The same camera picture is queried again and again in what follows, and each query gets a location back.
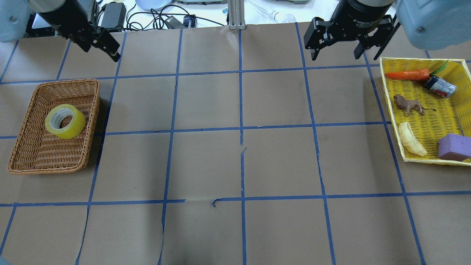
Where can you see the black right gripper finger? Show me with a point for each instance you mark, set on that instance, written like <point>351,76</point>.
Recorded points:
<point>362,46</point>
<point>315,50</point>

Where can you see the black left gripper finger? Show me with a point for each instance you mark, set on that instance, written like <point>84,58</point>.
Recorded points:
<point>110,46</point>

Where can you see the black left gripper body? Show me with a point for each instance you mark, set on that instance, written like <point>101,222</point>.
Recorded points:
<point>63,17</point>

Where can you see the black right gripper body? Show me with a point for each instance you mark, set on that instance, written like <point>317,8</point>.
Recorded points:
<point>356,19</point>

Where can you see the yellow tape roll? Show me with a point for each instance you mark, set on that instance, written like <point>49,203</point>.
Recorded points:
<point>65,121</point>

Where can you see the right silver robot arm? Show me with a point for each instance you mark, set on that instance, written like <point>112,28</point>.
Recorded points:
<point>428,24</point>

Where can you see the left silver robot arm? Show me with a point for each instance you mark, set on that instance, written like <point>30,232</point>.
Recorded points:
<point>14,18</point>

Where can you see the black power brick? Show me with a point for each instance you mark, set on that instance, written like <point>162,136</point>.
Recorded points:
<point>112,17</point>

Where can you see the light bulb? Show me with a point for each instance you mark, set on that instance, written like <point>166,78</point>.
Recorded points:
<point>274,15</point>

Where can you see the light blue plate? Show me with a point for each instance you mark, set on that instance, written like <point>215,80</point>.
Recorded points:
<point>148,5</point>

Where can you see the brown toy animal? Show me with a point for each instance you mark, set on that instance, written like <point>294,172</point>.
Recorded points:
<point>408,105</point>

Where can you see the orange toy carrot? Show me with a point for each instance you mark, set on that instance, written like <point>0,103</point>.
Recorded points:
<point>422,74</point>

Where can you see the yellow plastic basket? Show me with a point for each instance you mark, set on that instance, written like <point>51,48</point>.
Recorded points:
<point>443,115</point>

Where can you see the small dark tin can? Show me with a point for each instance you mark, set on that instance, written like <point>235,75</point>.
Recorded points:
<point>440,86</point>

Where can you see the yellow toy banana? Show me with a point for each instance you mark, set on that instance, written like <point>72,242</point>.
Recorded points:
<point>409,141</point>

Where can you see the brown wicker basket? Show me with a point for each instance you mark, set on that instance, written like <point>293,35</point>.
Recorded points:
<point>37,151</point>

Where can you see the purple foam block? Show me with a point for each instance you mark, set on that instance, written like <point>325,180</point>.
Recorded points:
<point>454,147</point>

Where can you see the aluminium frame post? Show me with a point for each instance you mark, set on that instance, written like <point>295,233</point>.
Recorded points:
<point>236,14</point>

